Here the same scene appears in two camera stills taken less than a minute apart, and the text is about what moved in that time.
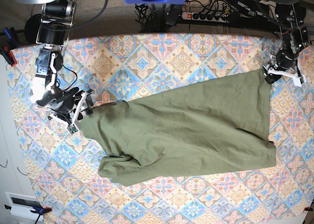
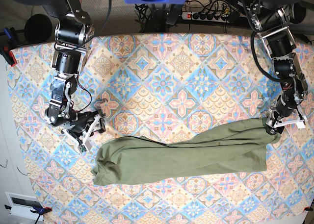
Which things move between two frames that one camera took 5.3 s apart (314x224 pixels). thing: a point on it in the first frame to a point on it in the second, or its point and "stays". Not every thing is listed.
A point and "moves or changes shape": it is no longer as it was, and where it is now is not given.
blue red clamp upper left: [10, 44] stays
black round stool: [32, 27] stays
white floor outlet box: [21, 204] stays
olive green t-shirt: [219, 127] moves or changes shape
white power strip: [223, 18] stays
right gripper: [287, 60] to [274, 120]
